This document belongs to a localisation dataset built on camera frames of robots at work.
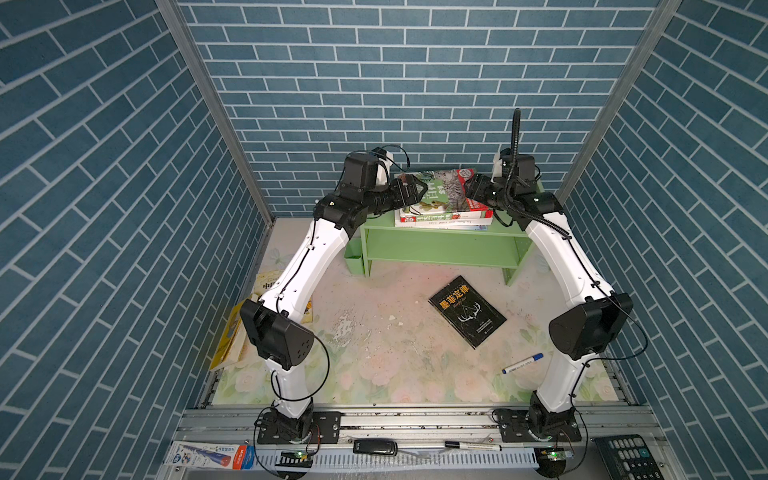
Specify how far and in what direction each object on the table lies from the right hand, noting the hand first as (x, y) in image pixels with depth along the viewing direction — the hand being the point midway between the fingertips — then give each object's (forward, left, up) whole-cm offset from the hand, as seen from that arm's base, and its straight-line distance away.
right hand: (469, 182), depth 82 cm
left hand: (-10, +14, +4) cm, 18 cm away
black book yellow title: (-21, -4, -34) cm, 40 cm away
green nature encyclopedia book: (-5, +6, -2) cm, 8 cm away
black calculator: (-56, -38, -34) cm, 76 cm away
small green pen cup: (-4, +36, -31) cm, 47 cm away
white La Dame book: (-9, -3, -6) cm, 12 cm away
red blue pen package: (-64, +60, -33) cm, 94 cm away
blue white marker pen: (-35, -22, -35) cm, 54 cm away
